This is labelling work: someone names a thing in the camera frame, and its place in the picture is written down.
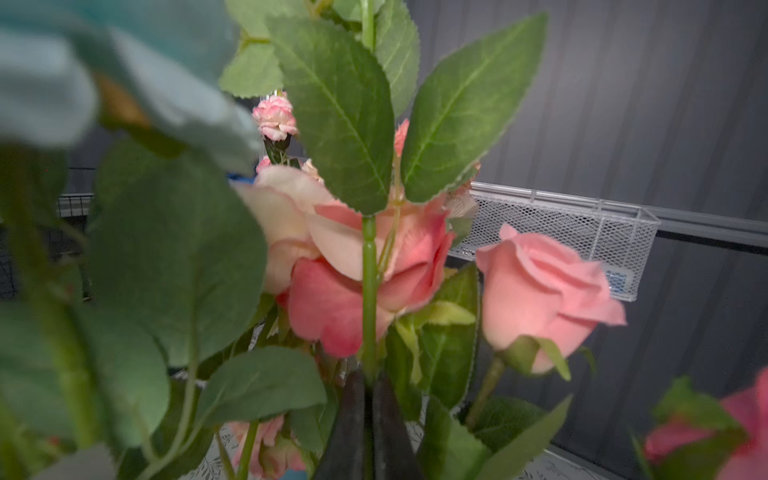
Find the pale pink rose stem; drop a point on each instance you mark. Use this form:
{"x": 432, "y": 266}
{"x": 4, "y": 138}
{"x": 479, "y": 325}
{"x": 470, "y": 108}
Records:
{"x": 540, "y": 302}

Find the small pink rose spray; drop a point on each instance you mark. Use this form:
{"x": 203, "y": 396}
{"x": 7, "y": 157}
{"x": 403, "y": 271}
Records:
{"x": 273, "y": 117}

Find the magenta pink rose stem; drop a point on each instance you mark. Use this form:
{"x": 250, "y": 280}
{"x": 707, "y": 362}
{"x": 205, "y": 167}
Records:
{"x": 697, "y": 436}

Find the pale blue hydrangea stem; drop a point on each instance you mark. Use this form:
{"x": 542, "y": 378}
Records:
{"x": 100, "y": 353}

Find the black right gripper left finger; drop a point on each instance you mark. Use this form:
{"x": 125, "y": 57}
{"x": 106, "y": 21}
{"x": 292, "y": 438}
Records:
{"x": 343, "y": 458}

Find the white wire mesh basket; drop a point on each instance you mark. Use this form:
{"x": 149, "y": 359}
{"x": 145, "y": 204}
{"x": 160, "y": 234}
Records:
{"x": 618, "y": 235}

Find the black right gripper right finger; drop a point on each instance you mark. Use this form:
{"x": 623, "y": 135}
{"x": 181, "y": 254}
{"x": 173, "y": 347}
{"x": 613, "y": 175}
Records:
{"x": 393, "y": 454}

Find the black wire wall basket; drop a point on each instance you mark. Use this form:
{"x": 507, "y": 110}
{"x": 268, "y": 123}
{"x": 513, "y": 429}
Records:
{"x": 73, "y": 207}

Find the green leafy flower stem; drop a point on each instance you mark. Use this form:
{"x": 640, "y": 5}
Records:
{"x": 341, "y": 90}

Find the large pink cream rose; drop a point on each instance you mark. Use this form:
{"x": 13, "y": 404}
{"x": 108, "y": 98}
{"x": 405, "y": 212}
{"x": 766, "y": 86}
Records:
{"x": 315, "y": 263}

